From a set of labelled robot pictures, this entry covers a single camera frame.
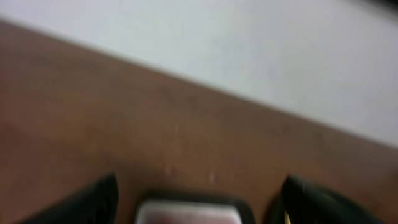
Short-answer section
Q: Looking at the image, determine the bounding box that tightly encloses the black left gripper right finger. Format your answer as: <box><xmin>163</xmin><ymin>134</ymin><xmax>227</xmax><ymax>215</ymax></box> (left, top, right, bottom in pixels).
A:
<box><xmin>270</xmin><ymin>175</ymin><xmax>382</xmax><ymax>224</ymax></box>

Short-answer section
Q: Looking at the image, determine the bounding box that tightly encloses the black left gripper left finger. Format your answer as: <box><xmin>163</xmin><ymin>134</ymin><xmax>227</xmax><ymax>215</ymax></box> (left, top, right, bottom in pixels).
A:
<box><xmin>21</xmin><ymin>173</ymin><xmax>119</xmax><ymax>224</ymax></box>

